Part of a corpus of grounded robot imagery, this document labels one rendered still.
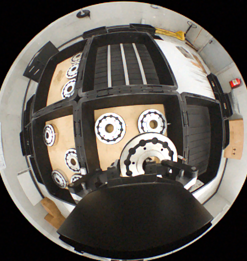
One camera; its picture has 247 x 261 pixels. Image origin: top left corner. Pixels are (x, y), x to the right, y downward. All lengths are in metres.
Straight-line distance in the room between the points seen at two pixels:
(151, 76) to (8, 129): 3.26
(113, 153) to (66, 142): 0.21
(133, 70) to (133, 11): 3.07
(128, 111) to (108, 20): 3.18
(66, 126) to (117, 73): 0.30
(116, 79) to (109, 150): 0.27
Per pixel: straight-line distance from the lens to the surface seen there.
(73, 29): 3.39
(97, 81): 0.39
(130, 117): 0.32
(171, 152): 0.16
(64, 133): 0.41
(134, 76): 0.38
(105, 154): 0.33
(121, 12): 3.27
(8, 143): 3.11
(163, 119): 0.31
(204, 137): 0.51
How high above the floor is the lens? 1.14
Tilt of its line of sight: 88 degrees down
